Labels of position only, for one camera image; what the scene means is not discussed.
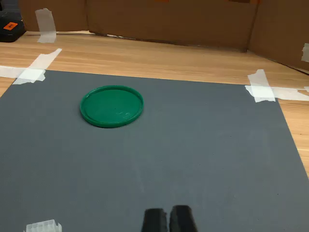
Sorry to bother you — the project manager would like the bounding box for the small white plastic terminal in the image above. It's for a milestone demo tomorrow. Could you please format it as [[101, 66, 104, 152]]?
[[26, 219, 62, 232]]

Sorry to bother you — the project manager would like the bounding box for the round green lid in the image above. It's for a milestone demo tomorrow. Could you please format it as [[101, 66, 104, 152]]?
[[79, 85, 144, 128]]

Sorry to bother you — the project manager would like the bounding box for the dark grey mat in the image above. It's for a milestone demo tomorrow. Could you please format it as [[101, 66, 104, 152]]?
[[0, 69, 309, 232]]

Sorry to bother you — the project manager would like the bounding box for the white tape patch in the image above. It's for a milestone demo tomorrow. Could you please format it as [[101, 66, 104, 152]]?
[[244, 69, 309, 103], [0, 48, 63, 85]]

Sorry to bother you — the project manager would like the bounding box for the brown cardboard partition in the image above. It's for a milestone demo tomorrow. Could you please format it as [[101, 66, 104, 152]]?
[[18, 0, 309, 73]]

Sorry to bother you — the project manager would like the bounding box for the white tape strip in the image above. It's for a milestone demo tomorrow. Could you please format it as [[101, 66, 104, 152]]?
[[35, 8, 57, 44], [301, 43, 309, 62]]

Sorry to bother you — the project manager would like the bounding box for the black case with orange label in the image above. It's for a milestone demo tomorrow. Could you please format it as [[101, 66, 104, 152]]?
[[0, 11, 27, 43]]

